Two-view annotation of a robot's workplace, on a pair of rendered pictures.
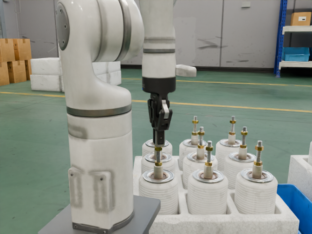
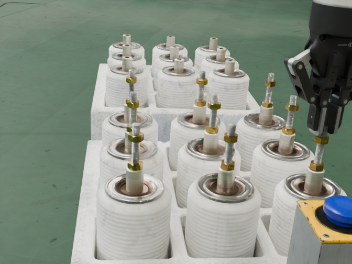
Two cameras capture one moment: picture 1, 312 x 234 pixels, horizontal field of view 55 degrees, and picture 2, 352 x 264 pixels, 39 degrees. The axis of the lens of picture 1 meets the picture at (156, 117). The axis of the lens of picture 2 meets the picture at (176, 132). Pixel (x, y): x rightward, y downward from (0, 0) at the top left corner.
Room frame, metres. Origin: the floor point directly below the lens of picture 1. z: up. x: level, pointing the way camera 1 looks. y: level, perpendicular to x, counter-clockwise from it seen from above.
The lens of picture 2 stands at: (0.91, 0.56, 0.57)
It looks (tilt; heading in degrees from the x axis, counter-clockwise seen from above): 23 degrees down; 263
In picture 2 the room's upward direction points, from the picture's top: 4 degrees clockwise
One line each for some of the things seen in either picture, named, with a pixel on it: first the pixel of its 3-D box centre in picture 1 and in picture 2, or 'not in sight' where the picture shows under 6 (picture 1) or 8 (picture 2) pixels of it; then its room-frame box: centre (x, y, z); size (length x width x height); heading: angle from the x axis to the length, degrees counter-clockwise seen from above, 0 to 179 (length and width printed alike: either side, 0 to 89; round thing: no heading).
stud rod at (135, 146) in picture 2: not in sight; (135, 152); (0.89, 0.00, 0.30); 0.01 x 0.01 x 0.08
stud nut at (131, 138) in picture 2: not in sight; (135, 136); (0.89, 0.00, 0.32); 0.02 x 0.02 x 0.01; 8
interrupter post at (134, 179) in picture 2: not in sight; (134, 179); (0.89, 0.00, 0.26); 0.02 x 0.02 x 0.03
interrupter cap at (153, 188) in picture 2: (157, 143); (134, 188); (0.89, 0.00, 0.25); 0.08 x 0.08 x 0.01
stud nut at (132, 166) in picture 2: not in sight; (135, 164); (0.89, 0.00, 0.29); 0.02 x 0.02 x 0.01; 8
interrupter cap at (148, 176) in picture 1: (158, 176); (312, 188); (0.66, -0.01, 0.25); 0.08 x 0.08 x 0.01
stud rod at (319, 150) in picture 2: (158, 156); (319, 153); (0.66, -0.01, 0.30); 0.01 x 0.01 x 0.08
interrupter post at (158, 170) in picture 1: (158, 171); (314, 179); (0.66, -0.01, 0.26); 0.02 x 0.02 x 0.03
